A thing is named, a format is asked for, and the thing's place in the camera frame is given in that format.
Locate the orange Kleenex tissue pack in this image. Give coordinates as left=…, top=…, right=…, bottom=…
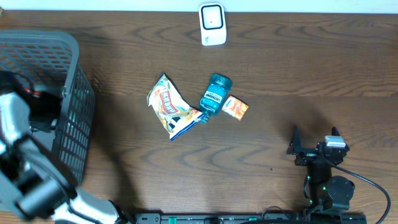
left=222, top=95, right=249, bottom=121

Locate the blue mouthwash bottle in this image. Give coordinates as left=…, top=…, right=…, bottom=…
left=199, top=73, right=233, bottom=124

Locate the yellow snack bag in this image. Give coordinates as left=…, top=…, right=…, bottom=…
left=147, top=73, right=205, bottom=141

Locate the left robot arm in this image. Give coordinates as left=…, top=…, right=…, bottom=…
left=1, top=71, right=136, bottom=223

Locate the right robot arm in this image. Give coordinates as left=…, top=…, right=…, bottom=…
left=286, top=128, right=355, bottom=213

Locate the white barcode scanner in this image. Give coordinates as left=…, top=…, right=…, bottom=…
left=198, top=2, right=227, bottom=46

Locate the red Top snack bar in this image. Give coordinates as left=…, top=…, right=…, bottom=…
left=24, top=88, right=42, bottom=98

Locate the grey plastic shopping basket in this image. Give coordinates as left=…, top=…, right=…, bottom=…
left=1, top=30, right=95, bottom=186

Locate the right black cable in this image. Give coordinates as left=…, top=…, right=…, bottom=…
left=323, top=155, right=392, bottom=224

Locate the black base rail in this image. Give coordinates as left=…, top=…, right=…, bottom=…
left=132, top=213, right=367, bottom=224

